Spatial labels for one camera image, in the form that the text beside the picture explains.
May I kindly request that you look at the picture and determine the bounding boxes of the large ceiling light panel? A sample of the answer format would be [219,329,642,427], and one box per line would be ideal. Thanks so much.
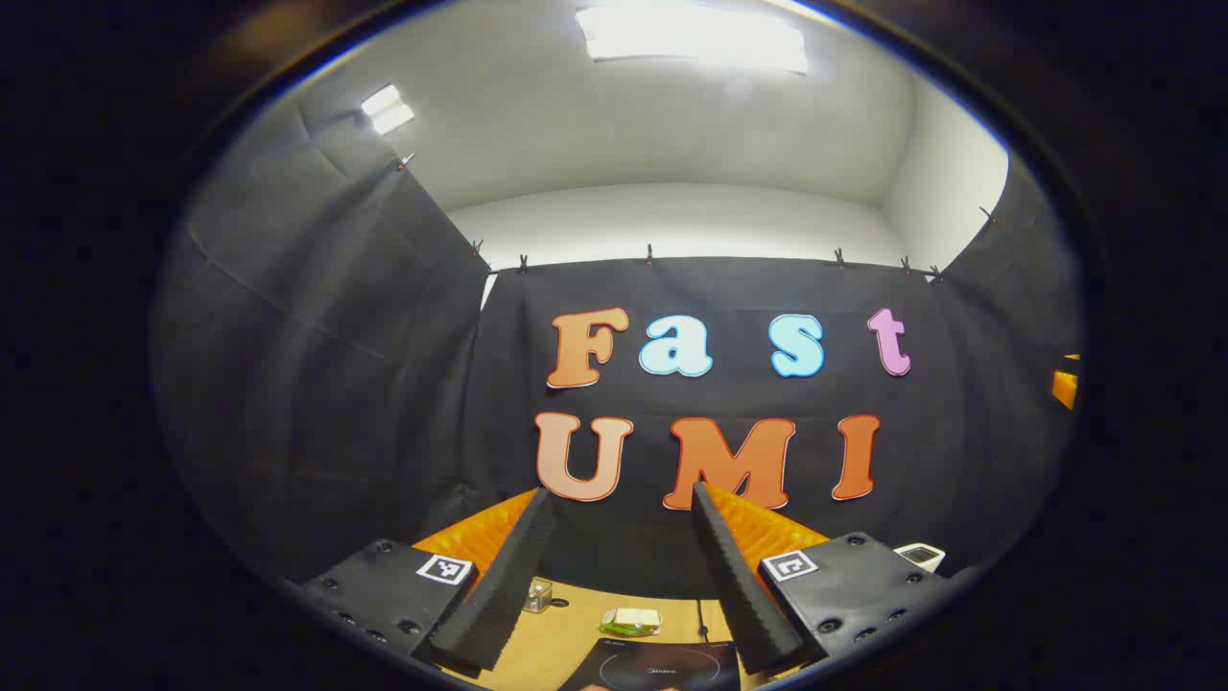
[576,5,810,76]

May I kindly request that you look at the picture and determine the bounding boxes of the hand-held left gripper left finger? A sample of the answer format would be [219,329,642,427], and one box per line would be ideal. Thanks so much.
[288,488,557,673]

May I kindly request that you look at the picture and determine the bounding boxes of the black induction cooktop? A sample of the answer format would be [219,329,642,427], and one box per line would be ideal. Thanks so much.
[561,637,742,691]

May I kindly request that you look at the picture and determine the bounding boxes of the small white plate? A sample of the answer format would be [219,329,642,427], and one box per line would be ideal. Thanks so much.
[601,608,665,637]

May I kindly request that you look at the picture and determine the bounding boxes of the row of black clips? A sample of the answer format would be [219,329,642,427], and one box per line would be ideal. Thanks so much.
[398,154,999,284]

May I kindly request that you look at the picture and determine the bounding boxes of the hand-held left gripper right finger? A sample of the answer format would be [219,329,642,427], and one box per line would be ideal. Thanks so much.
[691,480,960,678]

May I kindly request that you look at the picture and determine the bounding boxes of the small ceiling light panel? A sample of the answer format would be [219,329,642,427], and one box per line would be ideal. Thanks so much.
[360,84,416,135]

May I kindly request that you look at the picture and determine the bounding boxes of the sandwich with lettuce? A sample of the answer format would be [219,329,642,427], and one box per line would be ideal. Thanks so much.
[602,608,663,636]

